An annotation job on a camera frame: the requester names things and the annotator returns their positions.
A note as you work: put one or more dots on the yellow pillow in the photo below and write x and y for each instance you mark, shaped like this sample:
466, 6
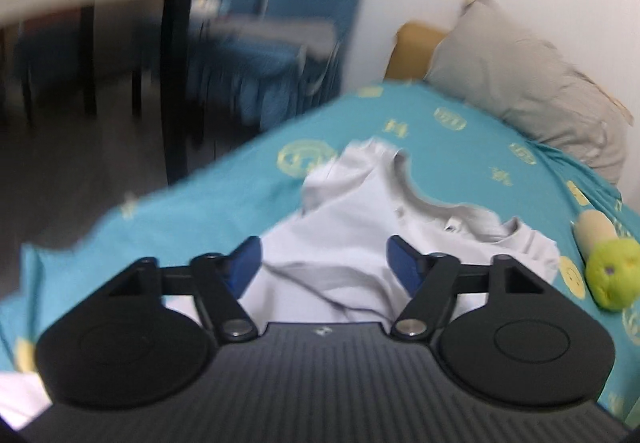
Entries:
412, 50

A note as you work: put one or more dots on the blue covered chair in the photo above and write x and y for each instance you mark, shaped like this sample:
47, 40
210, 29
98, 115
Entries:
295, 13

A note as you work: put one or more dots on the green plush toy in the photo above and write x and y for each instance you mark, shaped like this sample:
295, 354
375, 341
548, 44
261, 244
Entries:
607, 258

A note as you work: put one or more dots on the grey pillow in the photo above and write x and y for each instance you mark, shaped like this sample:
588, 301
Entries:
530, 78

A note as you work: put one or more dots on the white t-shirt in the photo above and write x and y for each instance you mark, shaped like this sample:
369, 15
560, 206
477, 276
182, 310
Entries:
350, 243

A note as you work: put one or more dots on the teal printed bed sheet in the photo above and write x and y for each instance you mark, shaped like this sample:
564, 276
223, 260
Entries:
450, 143

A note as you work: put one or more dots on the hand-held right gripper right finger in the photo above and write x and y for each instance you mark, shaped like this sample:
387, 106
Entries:
403, 259

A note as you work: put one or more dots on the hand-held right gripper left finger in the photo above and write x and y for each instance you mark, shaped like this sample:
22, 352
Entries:
246, 259

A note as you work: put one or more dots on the grey cloth on chair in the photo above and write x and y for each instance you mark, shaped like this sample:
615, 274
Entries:
275, 33

